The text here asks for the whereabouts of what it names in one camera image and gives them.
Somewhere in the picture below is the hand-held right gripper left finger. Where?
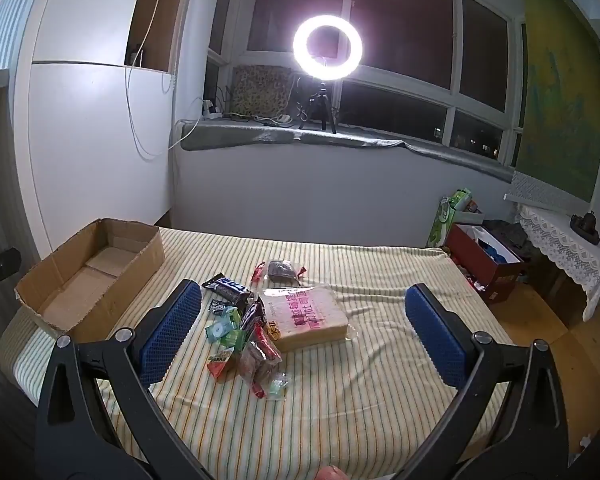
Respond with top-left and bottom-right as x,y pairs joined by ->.
35,279 -> 216,480

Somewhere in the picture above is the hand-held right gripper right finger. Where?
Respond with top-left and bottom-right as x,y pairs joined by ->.
404,283 -> 571,480

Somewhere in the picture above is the green egg snack packet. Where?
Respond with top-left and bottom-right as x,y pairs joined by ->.
220,307 -> 243,348

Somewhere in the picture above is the brown cardboard box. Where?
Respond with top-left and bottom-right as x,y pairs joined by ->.
14,218 -> 165,343

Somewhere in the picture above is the purple snack bar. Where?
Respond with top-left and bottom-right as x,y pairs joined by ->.
240,302 -> 266,341

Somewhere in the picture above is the red storage box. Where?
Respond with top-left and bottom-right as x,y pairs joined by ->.
445,223 -> 526,303

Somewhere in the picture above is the pile of small snack packets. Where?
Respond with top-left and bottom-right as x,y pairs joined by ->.
205,297 -> 291,401

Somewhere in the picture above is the striped bed sheet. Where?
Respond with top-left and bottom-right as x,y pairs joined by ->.
0,225 -> 518,480

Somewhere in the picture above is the green paper bag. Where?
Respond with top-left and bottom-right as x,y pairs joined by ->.
426,188 -> 473,249

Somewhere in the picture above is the dark cloth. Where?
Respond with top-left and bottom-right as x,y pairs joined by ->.
482,219 -> 531,261

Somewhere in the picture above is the dark brown snack packet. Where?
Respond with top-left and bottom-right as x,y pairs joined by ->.
251,259 -> 308,283

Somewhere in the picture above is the bread package with pink label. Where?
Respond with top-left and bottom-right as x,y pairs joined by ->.
257,284 -> 350,352

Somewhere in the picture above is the white wardrobe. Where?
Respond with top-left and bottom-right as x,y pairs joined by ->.
12,0 -> 201,261

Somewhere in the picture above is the white lace tablecloth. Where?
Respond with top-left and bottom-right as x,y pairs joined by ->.
515,204 -> 600,321

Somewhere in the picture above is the white perforated panel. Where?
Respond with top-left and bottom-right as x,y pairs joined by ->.
504,170 -> 588,211

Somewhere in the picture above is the dark figurine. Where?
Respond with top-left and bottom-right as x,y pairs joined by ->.
570,210 -> 600,246

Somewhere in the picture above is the patterned cushion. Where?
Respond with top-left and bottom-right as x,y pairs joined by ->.
228,65 -> 296,118

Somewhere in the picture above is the black tripod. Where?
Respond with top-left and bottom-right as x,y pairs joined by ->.
298,80 -> 338,135

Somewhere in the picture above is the window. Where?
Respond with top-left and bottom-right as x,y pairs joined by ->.
207,0 -> 526,166

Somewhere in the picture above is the white cable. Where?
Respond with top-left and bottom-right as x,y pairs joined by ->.
125,0 -> 203,161

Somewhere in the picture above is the green wall poster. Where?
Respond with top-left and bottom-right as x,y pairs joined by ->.
510,0 -> 600,201

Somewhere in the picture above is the white ring light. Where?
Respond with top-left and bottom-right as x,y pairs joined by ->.
292,14 -> 364,82

